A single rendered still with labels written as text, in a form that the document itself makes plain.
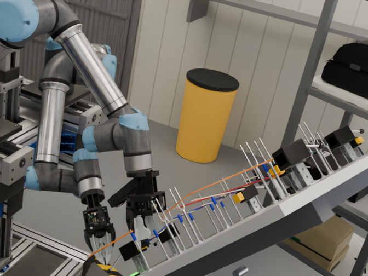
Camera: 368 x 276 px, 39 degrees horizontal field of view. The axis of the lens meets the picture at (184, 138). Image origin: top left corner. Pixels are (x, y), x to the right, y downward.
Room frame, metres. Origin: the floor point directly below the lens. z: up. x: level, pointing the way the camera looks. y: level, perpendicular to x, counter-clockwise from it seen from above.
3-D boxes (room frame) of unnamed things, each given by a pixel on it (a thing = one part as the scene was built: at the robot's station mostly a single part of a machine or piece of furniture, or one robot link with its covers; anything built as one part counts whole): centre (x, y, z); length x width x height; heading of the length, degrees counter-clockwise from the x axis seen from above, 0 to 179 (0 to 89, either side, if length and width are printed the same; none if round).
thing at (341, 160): (2.01, -0.68, 1.09); 0.35 x 0.33 x 0.07; 142
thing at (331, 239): (1.97, -0.65, 0.76); 0.30 x 0.21 x 0.20; 56
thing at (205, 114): (4.05, -0.13, 0.35); 0.44 x 0.44 x 0.70
